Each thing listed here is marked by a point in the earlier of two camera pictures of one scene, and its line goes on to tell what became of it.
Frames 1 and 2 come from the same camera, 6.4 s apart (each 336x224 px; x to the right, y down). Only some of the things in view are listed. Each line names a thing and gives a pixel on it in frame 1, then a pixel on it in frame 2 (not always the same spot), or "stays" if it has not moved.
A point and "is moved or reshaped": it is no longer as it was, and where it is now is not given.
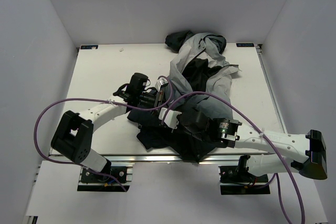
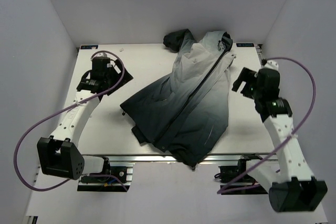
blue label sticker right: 245,44 stays
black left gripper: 155,100 -> 126,77
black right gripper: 178,119 -> 248,76
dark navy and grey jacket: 200,80 is moved or reshaped
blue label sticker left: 88,46 stays
